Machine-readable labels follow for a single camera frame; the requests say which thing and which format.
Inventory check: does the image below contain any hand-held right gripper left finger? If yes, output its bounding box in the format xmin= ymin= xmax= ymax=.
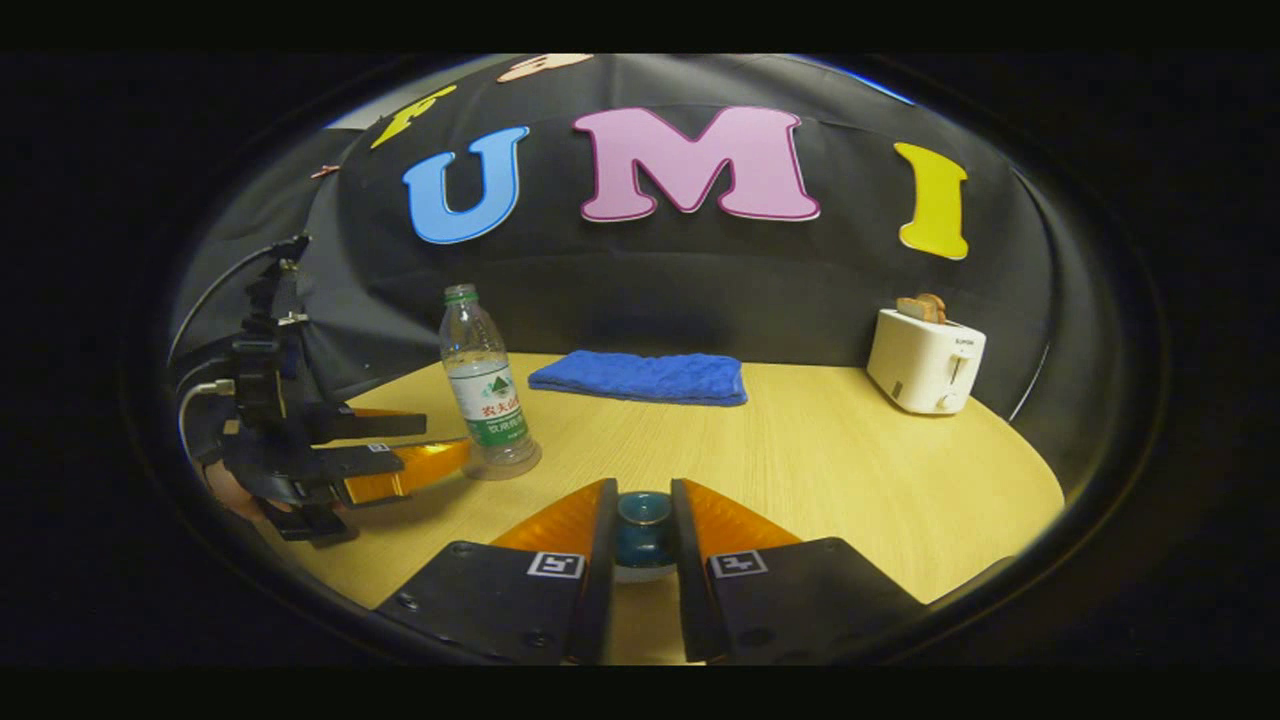
xmin=375 ymin=477 xmax=620 ymax=666

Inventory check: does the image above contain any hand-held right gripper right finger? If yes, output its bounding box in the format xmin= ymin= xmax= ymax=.
xmin=670 ymin=477 xmax=927 ymax=664

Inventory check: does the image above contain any blue teacup lid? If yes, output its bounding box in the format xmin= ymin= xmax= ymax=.
xmin=612 ymin=489 xmax=680 ymax=584

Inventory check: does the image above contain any clear plastic water bottle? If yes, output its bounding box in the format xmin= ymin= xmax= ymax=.
xmin=439 ymin=283 xmax=544 ymax=482

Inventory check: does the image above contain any blue folded towel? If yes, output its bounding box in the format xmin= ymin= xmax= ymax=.
xmin=526 ymin=349 xmax=750 ymax=408

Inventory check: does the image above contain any black backdrop cloth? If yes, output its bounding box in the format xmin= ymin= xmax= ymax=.
xmin=170 ymin=55 xmax=1111 ymax=471

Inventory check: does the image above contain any white toaster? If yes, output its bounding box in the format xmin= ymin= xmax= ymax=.
xmin=865 ymin=307 xmax=989 ymax=417

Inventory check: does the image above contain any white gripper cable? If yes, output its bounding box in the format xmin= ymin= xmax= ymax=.
xmin=177 ymin=378 xmax=238 ymax=463

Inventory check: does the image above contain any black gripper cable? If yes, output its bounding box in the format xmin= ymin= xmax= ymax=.
xmin=168 ymin=238 xmax=301 ymax=363

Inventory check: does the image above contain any toaster power cable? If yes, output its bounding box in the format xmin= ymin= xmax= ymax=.
xmin=1006 ymin=338 xmax=1053 ymax=423

